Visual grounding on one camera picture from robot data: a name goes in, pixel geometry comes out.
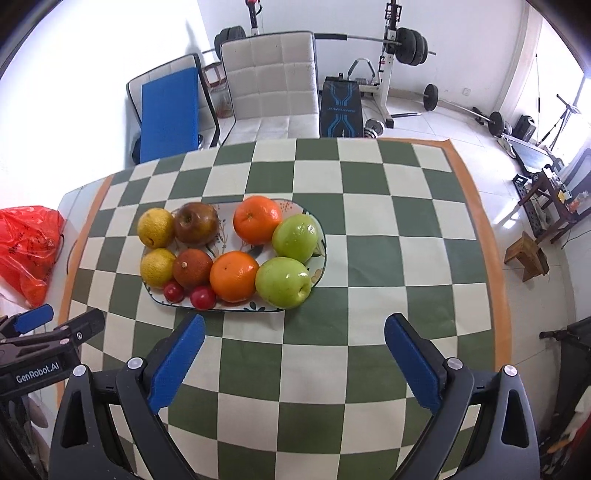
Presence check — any red cherry tomato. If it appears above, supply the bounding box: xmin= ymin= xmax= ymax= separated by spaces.
xmin=189 ymin=285 xmax=216 ymax=311
xmin=163 ymin=280 xmax=185 ymax=304

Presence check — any small yellow lemon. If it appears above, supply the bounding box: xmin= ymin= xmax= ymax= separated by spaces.
xmin=140 ymin=248 xmax=176 ymax=289

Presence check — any reddish brown round fruit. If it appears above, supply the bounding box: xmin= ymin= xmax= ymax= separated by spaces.
xmin=172 ymin=248 xmax=213 ymax=290

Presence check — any large yellow lemon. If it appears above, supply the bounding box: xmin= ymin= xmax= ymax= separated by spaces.
xmin=137 ymin=208 xmax=174 ymax=249

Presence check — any green apple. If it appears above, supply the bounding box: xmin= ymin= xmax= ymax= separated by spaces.
xmin=271 ymin=213 xmax=321 ymax=264
xmin=256 ymin=257 xmax=312 ymax=310

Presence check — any red plastic bag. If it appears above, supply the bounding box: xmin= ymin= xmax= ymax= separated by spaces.
xmin=1 ymin=206 xmax=64 ymax=308

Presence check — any green checkered tablecloth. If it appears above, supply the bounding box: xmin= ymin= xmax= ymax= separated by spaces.
xmin=67 ymin=140 xmax=496 ymax=479

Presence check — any small wooden stool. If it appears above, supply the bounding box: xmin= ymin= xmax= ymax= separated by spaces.
xmin=504 ymin=231 xmax=550 ymax=283

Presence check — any floral oval ceramic plate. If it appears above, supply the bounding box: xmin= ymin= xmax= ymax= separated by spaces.
xmin=143 ymin=198 xmax=328 ymax=312

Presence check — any dark red apple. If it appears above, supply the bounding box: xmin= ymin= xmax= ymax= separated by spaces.
xmin=174 ymin=202 xmax=219 ymax=246

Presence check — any bright orange mandarin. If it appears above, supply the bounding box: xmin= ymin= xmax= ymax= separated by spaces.
xmin=232 ymin=195 xmax=283 ymax=246

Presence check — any dark wooden side table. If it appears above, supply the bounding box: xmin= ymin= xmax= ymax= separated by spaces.
xmin=512 ymin=170 xmax=584 ymax=244

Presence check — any blue padded chair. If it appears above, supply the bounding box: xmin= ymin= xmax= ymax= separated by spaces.
xmin=126 ymin=53 xmax=221 ymax=164

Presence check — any barbell on floor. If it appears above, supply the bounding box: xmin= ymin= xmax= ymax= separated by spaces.
xmin=418 ymin=84 xmax=508 ymax=138

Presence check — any black blue weight bench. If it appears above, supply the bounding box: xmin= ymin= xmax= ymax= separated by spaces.
xmin=320 ymin=76 xmax=363 ymax=138

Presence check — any white padded chair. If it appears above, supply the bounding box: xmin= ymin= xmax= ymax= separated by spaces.
xmin=221 ymin=31 xmax=320 ymax=145

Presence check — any barbell on rack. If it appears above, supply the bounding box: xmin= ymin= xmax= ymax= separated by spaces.
xmin=206 ymin=26 xmax=435 ymax=66

